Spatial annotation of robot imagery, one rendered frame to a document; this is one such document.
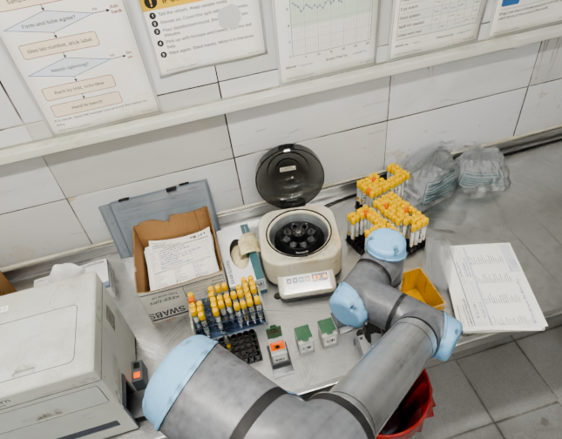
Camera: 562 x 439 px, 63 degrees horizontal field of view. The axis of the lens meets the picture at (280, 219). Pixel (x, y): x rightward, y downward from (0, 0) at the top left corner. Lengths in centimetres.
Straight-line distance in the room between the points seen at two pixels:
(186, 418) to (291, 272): 87
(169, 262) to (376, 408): 100
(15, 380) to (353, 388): 73
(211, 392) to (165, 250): 103
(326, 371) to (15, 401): 70
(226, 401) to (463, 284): 102
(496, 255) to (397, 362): 91
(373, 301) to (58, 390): 66
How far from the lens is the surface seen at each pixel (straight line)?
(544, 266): 156
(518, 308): 142
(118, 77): 130
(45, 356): 110
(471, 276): 145
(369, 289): 83
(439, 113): 168
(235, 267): 139
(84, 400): 113
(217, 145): 143
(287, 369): 125
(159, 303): 135
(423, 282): 134
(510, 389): 232
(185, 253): 148
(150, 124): 133
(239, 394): 52
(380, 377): 63
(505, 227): 164
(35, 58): 129
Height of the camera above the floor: 199
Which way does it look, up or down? 44 degrees down
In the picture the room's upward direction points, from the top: 8 degrees counter-clockwise
